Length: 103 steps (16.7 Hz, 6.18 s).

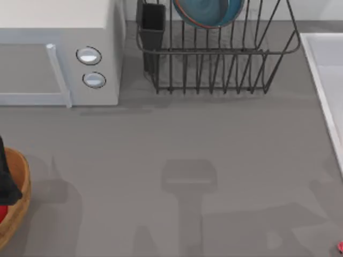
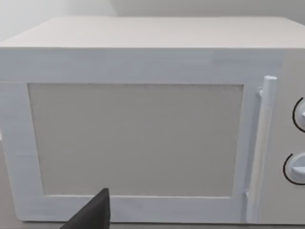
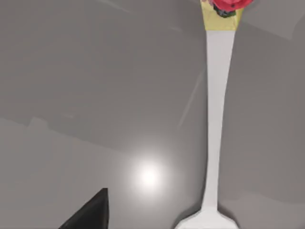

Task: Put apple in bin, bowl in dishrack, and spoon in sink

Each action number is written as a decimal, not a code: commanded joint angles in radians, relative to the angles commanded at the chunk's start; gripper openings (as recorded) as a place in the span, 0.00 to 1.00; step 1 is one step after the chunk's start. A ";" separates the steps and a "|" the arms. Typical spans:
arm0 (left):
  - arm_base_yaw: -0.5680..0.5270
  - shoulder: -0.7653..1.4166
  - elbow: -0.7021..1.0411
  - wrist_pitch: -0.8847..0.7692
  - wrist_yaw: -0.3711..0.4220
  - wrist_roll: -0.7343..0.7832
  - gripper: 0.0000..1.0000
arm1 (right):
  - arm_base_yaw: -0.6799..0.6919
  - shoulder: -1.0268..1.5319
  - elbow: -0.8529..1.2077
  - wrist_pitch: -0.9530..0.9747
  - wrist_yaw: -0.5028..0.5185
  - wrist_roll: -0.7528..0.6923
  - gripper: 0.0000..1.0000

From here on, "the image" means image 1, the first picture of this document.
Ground dark wire dish rack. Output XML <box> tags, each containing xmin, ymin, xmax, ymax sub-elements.
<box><xmin>136</xmin><ymin>0</ymin><xmax>301</xmax><ymax>95</ymax></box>

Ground small microwave knob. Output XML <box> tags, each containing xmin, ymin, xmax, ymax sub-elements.
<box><xmin>82</xmin><ymin>71</ymin><xmax>107</xmax><ymax>89</ymax></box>

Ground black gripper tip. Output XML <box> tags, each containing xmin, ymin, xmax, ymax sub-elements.
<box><xmin>0</xmin><ymin>135</ymin><xmax>23</xmax><ymax>206</ymax></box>

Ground large microwave knob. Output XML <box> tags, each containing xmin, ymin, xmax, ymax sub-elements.
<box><xmin>76</xmin><ymin>46</ymin><xmax>102</xmax><ymax>66</ymax></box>

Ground pale microwave oven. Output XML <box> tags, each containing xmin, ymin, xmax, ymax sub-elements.
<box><xmin>0</xmin><ymin>0</ymin><xmax>126</xmax><ymax>108</ymax></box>

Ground black cutlery holder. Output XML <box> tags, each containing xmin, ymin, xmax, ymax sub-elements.
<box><xmin>136</xmin><ymin>0</ymin><xmax>166</xmax><ymax>73</ymax></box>

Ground wooden bowl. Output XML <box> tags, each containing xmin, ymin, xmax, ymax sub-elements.
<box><xmin>0</xmin><ymin>147</ymin><xmax>32</xmax><ymax>248</ymax></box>

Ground blue plate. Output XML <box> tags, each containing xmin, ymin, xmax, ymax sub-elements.
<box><xmin>173</xmin><ymin>0</ymin><xmax>245</xmax><ymax>29</ymax></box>

